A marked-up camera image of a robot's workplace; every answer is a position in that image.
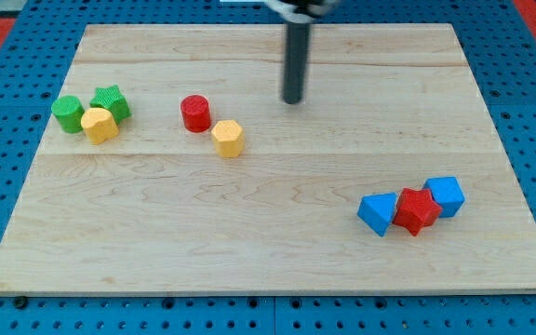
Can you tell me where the green star block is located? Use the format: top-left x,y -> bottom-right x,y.
89,85 -> 132,125

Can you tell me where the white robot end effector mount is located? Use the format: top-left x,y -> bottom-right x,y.
264,0 -> 341,22

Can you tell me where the blue triangle block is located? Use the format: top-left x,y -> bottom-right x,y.
357,193 -> 397,237

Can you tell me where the yellow heart block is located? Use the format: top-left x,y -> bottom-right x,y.
81,107 -> 119,145

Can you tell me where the blue cube block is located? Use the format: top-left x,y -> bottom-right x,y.
423,176 -> 465,218

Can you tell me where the red star block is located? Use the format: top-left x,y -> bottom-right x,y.
392,188 -> 442,236

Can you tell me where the red cylinder block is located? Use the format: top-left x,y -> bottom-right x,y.
180,95 -> 211,133

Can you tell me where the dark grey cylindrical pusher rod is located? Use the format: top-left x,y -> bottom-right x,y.
282,22 -> 311,104

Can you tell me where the yellow hexagon block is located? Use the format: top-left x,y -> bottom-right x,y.
211,120 -> 245,158

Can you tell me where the light wooden board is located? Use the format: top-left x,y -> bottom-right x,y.
0,23 -> 536,297

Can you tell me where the green cylinder block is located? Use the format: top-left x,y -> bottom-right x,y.
51,95 -> 85,133

